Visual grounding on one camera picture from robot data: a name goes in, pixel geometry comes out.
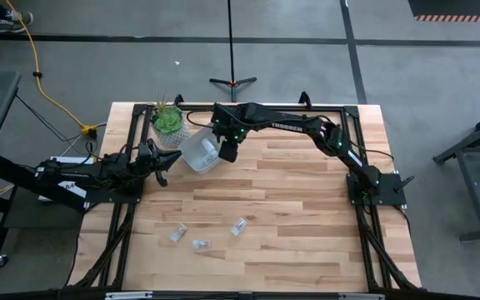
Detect clear plastic container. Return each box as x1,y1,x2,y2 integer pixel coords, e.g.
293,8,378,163
178,126,223,176

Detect black aluminium rig frame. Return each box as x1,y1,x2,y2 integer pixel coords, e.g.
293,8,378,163
62,102,423,293

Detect black metal table frame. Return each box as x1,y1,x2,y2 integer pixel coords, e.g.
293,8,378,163
432,105,480,243

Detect black floor cable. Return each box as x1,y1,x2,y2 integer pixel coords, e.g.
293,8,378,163
14,93,88,143

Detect yellow extension cable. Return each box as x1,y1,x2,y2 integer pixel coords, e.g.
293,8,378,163
4,0,96,135

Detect succulent in patterned white pot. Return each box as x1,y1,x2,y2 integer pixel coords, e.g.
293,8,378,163
149,92,192,150

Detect person's shoe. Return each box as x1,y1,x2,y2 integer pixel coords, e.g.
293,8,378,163
0,9,35,34

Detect black mat orange hazard stripes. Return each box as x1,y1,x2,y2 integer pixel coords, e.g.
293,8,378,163
407,0,480,23

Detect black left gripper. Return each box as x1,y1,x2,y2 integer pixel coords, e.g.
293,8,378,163
136,138,183,188

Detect black tripod stand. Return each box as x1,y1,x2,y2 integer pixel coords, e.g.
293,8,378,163
208,0,258,103

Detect black wheeled stand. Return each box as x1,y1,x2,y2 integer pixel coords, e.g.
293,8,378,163
0,152,89,269

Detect silver aluminium bar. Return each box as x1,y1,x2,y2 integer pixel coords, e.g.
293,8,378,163
104,291,154,300
338,292,386,300

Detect white floor cable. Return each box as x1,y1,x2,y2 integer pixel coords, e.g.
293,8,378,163
62,121,108,158

